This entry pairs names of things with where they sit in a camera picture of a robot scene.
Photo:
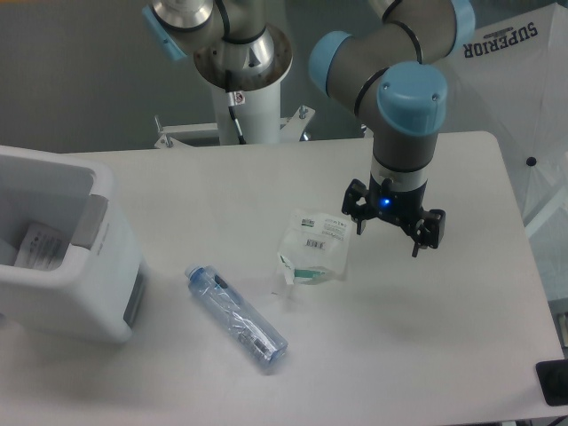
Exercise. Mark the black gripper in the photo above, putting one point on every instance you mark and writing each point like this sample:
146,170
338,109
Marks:
401,208

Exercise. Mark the clear plastic packaging bag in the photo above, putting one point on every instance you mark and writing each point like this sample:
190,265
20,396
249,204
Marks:
312,250

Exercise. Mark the clear plastic water bottle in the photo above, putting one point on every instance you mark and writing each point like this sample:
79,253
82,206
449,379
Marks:
241,321

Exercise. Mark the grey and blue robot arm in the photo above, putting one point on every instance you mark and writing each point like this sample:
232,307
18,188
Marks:
387,79

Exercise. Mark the white trash can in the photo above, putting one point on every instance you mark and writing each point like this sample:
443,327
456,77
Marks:
69,258

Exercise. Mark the white paper trash in bin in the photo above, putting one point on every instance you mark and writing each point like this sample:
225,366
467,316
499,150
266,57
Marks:
43,248

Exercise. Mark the white umbrella with lettering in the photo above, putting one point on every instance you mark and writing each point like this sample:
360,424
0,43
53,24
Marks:
510,80

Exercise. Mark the black device at table edge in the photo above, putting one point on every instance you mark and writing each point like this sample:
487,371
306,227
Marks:
552,375

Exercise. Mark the white metal base frame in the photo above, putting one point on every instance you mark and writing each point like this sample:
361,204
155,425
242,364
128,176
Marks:
292,129

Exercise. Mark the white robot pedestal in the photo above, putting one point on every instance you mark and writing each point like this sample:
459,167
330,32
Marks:
258,114

